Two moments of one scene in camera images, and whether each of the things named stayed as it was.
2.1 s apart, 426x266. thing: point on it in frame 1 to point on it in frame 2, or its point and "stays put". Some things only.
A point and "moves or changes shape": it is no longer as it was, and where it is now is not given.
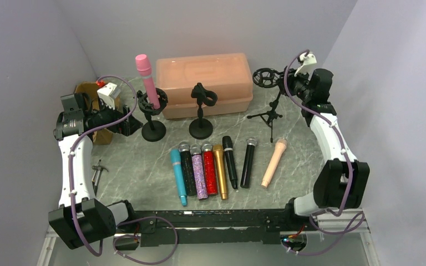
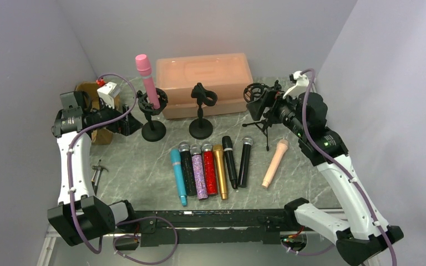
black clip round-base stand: (201, 128) stays put
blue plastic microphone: (176, 157) stays put
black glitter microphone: (188, 165) stays put
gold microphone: (219, 151) stays put
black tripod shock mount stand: (268, 77) to (250, 92)
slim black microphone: (228, 149) stays put
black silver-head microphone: (251, 143) moves or changes shape
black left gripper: (125, 121) stays put
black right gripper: (289, 80) to (268, 106)
